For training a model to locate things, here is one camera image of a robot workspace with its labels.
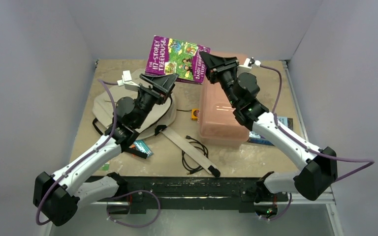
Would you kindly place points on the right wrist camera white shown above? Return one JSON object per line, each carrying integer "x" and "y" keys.
{"x": 248, "y": 64}

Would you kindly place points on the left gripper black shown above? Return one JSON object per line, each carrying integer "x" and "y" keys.
{"x": 165, "y": 83}

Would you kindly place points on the banana toy card pack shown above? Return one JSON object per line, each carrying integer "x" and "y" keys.
{"x": 105, "y": 166}

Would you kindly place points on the beige backpack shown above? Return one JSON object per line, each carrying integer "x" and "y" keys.
{"x": 153, "y": 110}

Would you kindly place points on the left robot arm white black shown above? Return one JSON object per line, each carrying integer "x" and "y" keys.
{"x": 59, "y": 195}

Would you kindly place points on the orange translucent plastic box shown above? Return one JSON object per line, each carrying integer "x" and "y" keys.
{"x": 217, "y": 123}

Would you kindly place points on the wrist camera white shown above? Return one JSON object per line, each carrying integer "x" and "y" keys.
{"x": 127, "y": 82}
{"x": 248, "y": 64}

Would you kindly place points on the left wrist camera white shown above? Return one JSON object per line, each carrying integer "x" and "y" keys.
{"x": 127, "y": 82}

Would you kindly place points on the purple treehouse book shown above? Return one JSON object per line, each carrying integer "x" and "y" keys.
{"x": 173, "y": 56}

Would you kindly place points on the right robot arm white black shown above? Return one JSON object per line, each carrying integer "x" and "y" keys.
{"x": 317, "y": 167}

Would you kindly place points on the yellow tape measure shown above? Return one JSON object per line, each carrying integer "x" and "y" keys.
{"x": 194, "y": 114}

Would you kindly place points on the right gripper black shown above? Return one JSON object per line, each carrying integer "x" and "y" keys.
{"x": 223, "y": 68}

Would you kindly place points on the black aluminium base frame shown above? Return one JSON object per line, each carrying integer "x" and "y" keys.
{"x": 194, "y": 193}

